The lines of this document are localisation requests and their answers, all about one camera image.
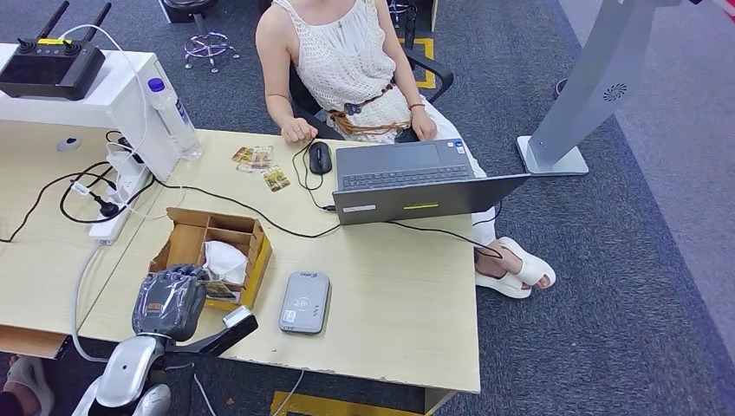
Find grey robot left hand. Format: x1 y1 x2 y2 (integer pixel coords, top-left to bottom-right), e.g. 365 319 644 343
131 263 210 344

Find person's right hand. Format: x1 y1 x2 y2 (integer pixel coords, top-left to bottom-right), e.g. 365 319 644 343
280 117 319 145

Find person's left hand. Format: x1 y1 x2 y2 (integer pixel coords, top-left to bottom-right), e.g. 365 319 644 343
411 107 439 144

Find patterned room key card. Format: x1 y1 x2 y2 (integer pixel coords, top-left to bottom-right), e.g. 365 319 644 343
200 280 240 303

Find cardboard divider box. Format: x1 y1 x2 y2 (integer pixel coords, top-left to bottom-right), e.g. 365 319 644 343
147 207 273 313

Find person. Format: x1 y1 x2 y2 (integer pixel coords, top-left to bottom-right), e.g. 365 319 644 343
0 355 55 416
255 0 557 301

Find grey card reader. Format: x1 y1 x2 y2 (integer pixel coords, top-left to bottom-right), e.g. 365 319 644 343
278 270 333 336

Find black computer mouse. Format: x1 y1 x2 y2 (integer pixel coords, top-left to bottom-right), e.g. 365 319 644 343
308 140 334 176

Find grey laptop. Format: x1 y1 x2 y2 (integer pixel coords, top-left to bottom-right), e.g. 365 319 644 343
332 139 532 226

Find black office chair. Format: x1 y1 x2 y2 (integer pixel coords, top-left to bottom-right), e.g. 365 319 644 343
287 49 455 144

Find white crumpled bag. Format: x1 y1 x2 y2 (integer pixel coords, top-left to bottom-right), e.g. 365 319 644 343
202 240 249 287

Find yellow floor tape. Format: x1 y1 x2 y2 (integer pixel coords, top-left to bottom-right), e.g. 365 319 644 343
399 36 438 90
270 390 426 416

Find white power strip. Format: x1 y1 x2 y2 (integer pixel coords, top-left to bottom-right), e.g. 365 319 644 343
88 162 153 245

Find black power plug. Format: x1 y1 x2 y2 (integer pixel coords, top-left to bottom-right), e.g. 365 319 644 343
88 192 121 219

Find black stool chrome base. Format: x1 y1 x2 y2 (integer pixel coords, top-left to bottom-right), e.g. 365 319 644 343
162 0 243 75

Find clear water bottle blue cap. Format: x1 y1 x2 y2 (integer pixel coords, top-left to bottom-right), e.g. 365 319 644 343
146 77 203 160

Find white charger adapter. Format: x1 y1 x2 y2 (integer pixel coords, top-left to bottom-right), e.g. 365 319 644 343
107 150 145 180

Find white slipper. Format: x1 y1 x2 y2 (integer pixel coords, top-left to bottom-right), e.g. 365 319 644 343
3 355 55 416

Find black adapter plug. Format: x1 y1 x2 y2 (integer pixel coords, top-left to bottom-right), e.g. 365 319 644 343
117 135 146 165

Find white sandal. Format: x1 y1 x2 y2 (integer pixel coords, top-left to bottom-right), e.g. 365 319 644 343
498 236 557 290
475 270 532 300

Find grey kiosk stand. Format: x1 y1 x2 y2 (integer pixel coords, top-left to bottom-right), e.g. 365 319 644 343
517 0 707 178

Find black remote controller with antennas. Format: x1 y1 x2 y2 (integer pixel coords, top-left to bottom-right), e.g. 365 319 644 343
0 1 114 102

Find black camera bracket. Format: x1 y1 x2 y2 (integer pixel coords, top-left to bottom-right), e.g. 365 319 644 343
165 331 237 358

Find black mouse cable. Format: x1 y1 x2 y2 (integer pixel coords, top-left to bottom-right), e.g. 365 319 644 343
291 137 339 212

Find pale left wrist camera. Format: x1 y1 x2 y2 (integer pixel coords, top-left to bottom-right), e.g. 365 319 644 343
222 305 260 346

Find black laptop power cable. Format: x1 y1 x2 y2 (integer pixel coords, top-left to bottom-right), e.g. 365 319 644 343
153 179 505 261

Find white power strip cord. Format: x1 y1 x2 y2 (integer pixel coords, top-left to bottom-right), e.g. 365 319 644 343
70 242 218 416

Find black looped cable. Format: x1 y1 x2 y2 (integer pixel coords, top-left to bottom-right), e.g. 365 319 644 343
59 161 157 226

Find white charging cable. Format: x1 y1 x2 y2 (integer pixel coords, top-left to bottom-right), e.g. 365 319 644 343
59 23 152 193

